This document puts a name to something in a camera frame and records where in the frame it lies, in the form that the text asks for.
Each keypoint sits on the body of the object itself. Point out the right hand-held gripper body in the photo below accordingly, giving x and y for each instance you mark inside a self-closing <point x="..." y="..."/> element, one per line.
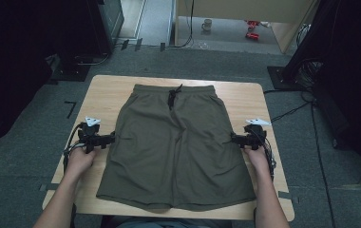
<point x="254" y="136"/>

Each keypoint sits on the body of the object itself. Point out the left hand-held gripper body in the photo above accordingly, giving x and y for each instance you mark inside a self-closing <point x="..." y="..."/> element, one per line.
<point x="88" y="136"/>

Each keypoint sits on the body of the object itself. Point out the olive green shorts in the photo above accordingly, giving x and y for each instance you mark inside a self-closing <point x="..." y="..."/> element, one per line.
<point x="175" y="152"/>

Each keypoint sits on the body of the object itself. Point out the person's right hand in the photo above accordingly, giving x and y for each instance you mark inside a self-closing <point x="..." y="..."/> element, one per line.
<point x="257" y="160"/>

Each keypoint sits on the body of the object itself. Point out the person's left hand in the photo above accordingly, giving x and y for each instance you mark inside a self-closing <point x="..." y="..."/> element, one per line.
<point x="79" y="161"/>

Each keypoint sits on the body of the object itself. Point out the grey tape strip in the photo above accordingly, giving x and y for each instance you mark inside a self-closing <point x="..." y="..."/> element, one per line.
<point x="289" y="197"/>
<point x="49" y="187"/>

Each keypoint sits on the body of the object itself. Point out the black tape strip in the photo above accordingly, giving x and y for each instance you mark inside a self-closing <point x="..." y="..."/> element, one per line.
<point x="162" y="47"/>
<point x="138" y="44"/>
<point x="124" y="44"/>

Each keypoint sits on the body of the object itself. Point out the small red object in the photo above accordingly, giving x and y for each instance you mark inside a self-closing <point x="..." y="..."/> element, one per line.
<point x="252" y="23"/>
<point x="252" y="36"/>

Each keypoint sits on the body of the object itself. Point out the person's lap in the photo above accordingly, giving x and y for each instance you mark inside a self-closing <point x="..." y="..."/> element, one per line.
<point x="166" y="222"/>

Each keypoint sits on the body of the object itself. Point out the dark curtain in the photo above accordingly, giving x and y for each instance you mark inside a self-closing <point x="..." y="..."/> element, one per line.
<point x="352" y="79"/>
<point x="14" y="63"/>

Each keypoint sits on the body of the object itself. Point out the black cabinet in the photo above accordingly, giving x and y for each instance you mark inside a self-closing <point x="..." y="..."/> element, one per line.
<point x="109" y="22"/>

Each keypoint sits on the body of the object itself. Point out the beige mug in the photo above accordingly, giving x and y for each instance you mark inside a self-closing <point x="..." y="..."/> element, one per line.
<point x="206" y="24"/>

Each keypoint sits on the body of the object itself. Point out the light wooden furniture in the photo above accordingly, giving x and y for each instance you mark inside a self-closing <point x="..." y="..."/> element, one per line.
<point x="248" y="8"/>

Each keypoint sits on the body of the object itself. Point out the black stand base plate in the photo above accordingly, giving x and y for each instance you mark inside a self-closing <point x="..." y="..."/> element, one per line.
<point x="280" y="79"/>
<point x="71" y="71"/>

